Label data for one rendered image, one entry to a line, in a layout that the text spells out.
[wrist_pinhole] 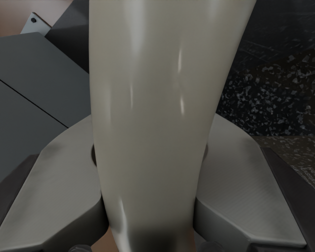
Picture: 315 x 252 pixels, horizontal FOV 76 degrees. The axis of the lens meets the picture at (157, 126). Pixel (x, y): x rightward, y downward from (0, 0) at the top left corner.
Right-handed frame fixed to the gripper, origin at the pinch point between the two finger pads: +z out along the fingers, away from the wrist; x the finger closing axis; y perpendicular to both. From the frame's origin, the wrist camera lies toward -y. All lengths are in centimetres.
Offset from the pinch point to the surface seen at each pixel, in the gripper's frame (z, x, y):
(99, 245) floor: 81, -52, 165
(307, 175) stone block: 14.5, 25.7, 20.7
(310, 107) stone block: 13.8, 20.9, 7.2
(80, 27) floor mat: 85, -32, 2
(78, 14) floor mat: 85, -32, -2
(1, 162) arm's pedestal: 21.9, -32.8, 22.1
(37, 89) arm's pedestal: 51, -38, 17
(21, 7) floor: 88, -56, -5
